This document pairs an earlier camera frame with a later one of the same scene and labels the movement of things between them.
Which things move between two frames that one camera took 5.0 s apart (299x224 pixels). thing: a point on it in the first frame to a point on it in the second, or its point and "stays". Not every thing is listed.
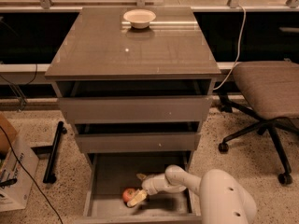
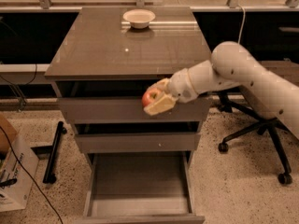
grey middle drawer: x=137 y=143 stays
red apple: x=128 y=194 to x=149 y=96
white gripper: x=150 y=184 to x=180 y=85
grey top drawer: x=138 y=109 stays
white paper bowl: x=139 y=19 stays
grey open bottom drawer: x=108 y=175 stays
